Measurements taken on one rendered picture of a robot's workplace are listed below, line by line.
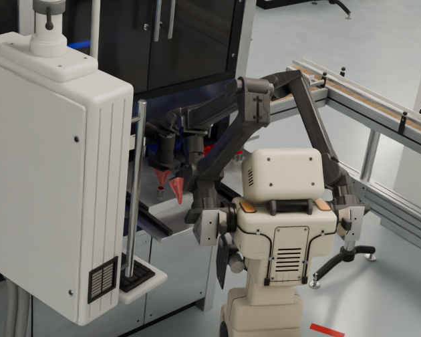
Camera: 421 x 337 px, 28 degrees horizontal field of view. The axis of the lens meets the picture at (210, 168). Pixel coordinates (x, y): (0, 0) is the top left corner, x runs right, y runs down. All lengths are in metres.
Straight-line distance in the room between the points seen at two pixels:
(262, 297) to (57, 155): 0.74
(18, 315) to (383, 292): 2.07
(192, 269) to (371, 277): 1.08
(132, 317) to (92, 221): 1.32
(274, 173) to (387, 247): 2.38
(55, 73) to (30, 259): 0.63
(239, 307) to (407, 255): 2.20
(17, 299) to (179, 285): 1.04
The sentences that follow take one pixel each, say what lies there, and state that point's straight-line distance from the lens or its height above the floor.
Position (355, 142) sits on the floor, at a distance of 5.71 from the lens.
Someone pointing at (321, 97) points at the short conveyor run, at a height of 0.90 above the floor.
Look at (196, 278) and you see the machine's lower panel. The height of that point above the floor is 0.22.
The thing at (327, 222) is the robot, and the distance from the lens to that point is 2.39.
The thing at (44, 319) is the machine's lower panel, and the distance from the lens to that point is 3.30.
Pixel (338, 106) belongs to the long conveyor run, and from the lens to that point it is 4.01.
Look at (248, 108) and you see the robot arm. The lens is 2.16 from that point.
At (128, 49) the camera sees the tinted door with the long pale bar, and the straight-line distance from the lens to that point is 2.93.
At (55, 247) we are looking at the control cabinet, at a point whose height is 1.05.
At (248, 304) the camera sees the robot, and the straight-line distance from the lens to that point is 2.54.
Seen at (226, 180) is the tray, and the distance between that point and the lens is 3.19.
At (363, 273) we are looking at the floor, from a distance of 4.40.
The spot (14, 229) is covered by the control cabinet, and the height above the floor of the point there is 1.02.
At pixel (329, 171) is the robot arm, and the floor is 1.27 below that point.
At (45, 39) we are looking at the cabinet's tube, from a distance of 2.30.
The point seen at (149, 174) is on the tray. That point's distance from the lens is 3.18.
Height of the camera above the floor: 2.46
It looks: 29 degrees down
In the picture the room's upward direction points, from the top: 7 degrees clockwise
